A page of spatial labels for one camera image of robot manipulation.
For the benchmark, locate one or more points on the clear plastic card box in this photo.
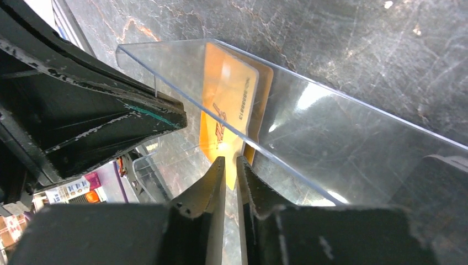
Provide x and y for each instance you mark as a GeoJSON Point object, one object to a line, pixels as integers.
{"type": "Point", "coordinates": [315, 147]}

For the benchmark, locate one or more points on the orange credit card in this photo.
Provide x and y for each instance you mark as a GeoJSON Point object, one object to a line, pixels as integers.
{"type": "Point", "coordinates": [261, 109]}
{"type": "Point", "coordinates": [208, 121]}

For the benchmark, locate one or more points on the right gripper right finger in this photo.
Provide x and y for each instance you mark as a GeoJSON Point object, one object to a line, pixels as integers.
{"type": "Point", "coordinates": [276, 231]}

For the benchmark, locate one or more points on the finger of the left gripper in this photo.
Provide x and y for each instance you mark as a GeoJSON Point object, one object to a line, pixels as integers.
{"type": "Point", "coordinates": [64, 112]}

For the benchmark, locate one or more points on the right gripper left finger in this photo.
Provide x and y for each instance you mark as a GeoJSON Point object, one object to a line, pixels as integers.
{"type": "Point", "coordinates": [186, 230]}

